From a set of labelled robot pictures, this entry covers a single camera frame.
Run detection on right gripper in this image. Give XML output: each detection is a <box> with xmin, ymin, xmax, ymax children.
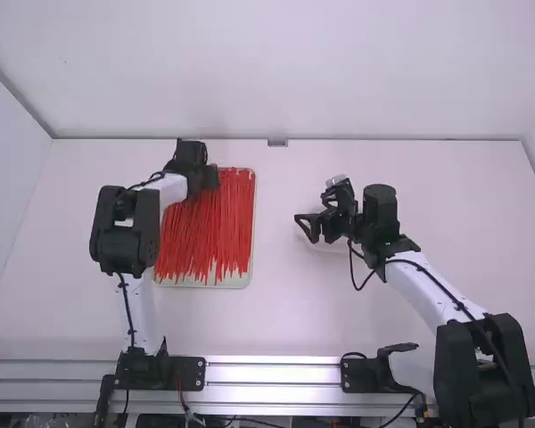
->
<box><xmin>293</xmin><ymin>177</ymin><xmax>363</xmax><ymax>246</ymax></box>

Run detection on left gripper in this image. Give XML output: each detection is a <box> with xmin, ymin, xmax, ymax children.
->
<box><xmin>173</xmin><ymin>138</ymin><xmax>210</xmax><ymax>169</ymax></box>

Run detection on pale tray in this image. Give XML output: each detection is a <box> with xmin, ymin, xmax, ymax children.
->
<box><xmin>152</xmin><ymin>166</ymin><xmax>258</xmax><ymax>291</ymax></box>

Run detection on silver rails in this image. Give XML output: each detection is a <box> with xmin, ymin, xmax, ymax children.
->
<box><xmin>0</xmin><ymin>355</ymin><xmax>535</xmax><ymax>416</ymax></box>

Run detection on black cable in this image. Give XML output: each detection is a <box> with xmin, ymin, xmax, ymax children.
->
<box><xmin>347</xmin><ymin>239</ymin><xmax>385</xmax><ymax>292</ymax></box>

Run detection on row of orange cable ties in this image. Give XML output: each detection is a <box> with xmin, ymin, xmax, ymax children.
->
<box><xmin>154</xmin><ymin>167</ymin><xmax>255</xmax><ymax>286</ymax></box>

